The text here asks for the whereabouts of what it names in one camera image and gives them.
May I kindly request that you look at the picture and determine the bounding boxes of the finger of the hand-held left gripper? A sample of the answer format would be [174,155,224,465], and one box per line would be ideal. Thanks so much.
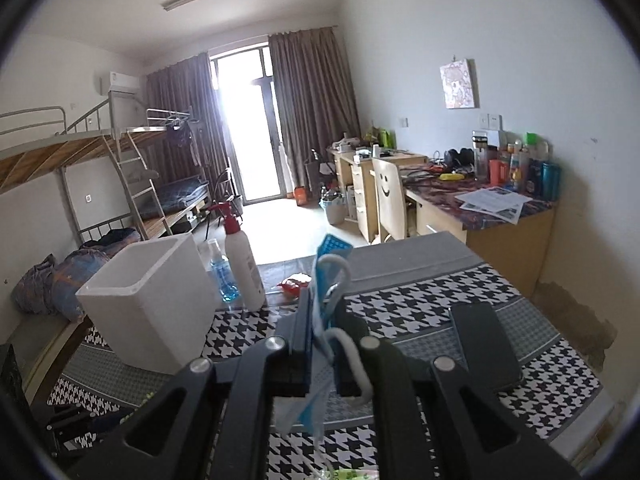
[46,402,128,443]

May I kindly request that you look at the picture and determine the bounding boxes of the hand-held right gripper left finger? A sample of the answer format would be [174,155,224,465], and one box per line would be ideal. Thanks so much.
[65,287,316,480]

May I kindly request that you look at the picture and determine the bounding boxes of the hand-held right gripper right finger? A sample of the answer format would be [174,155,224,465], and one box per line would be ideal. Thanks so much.
[332,285,583,480]

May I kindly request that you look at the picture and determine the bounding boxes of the blue face mask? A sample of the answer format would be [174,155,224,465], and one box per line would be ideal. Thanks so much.
[277,232,373,441]

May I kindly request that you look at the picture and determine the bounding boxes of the white foam box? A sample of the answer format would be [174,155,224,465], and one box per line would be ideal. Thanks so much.
[75,232,217,375]

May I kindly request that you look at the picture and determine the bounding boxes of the red snack packet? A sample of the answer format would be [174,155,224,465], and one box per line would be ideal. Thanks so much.
[277,272,313,295]

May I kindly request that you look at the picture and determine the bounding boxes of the purple plaid cloth bundle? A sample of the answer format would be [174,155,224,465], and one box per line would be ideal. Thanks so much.
[11,254,57,316]

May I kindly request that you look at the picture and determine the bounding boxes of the white pump bottle red top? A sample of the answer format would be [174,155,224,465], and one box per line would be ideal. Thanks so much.
[207,200,267,312]

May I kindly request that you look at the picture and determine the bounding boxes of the clear bottle blue liquid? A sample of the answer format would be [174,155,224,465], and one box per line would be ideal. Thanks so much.
[206,239,236,303]

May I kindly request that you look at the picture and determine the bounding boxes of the blue orange plaid quilt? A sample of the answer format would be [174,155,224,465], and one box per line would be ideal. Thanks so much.
[52,247,113,321]

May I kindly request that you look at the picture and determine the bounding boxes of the black smartphone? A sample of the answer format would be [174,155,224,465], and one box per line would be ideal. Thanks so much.
[447,301,525,393]

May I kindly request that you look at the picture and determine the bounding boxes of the light wastebasket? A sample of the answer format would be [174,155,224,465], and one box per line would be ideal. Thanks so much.
[320,195,347,226]

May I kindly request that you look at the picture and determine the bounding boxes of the wooden desk with drawers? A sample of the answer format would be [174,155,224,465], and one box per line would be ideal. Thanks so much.
[327,147,428,241]

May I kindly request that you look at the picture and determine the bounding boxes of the black folding chair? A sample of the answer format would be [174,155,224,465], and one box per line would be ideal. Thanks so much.
[205,167,244,241]

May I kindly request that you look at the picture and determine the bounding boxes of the wooden smiley face chair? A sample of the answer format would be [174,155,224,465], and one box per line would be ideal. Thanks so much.
[372,157,413,243]

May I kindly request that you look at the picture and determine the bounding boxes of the dark blue cloth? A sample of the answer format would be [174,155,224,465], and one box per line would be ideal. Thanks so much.
[82,227,138,248]

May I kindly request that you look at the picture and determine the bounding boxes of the black folding cart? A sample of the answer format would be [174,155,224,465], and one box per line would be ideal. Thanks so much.
[305,149,336,196]

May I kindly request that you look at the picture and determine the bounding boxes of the wooden desk patterned top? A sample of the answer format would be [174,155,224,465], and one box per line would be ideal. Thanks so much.
[402,160,556,296]

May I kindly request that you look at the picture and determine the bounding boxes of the dark blue bedding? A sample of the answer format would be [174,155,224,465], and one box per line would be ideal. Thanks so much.
[150,180,211,213]

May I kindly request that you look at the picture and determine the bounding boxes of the printed papers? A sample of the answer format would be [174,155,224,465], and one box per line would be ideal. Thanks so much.
[456,186,535,223]

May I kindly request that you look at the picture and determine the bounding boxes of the large metal bunk bed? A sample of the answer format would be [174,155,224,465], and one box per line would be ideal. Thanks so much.
[0,97,166,321]

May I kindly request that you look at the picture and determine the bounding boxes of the glass balcony door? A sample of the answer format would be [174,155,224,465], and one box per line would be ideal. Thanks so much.
[209,45,286,206]

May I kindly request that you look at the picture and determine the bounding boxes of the black headphones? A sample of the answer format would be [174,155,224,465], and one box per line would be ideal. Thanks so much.
[445,147,476,168]

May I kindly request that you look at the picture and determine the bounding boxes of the grey cloth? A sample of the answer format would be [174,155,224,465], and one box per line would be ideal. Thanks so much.
[122,167,161,183]

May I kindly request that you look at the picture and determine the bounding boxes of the brown curtain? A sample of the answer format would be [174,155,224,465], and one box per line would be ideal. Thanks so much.
[268,26,361,196]
[146,52,218,196]

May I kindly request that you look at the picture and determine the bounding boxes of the dark hanging clothes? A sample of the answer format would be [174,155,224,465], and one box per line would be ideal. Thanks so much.
[167,117,211,166]

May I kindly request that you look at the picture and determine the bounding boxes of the clear tumbler black lid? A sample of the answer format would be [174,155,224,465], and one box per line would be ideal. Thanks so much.
[472,131,493,183]

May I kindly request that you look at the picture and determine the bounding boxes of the row of toiletry bottles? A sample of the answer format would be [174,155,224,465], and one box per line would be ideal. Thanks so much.
[487,132,546,196]

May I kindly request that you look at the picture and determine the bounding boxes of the small metal bunk bed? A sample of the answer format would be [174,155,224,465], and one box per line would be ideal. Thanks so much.
[127,107,213,236]

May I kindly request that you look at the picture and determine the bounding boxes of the teal metal bottle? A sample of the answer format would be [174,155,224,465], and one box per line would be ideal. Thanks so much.
[542,161,561,201]

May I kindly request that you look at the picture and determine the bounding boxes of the white air conditioner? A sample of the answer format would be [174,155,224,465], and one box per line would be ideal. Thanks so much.
[100,72,140,96]

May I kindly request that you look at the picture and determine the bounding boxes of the cartoon wall picture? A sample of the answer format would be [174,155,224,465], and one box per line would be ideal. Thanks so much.
[440,58,478,109]

